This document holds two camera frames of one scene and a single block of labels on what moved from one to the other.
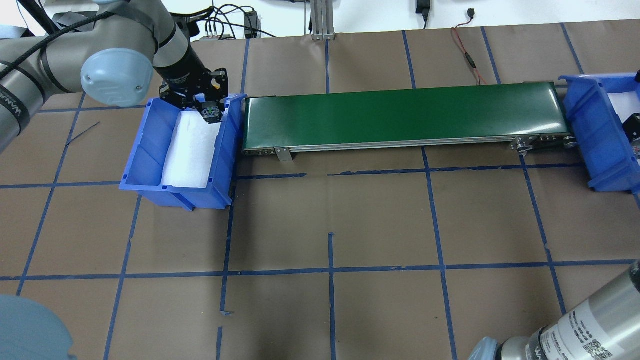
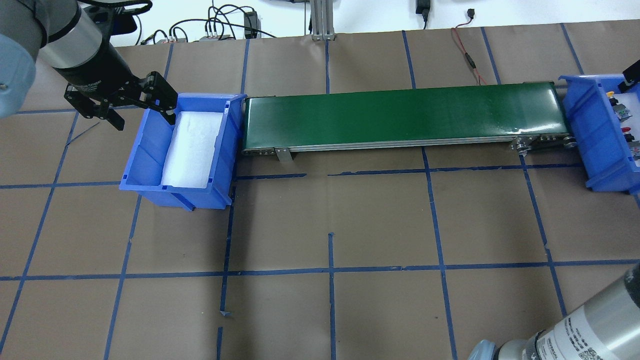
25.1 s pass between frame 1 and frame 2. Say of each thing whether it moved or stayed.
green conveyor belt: stayed
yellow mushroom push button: moved
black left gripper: moved
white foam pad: stayed
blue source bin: stayed
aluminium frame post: stayed
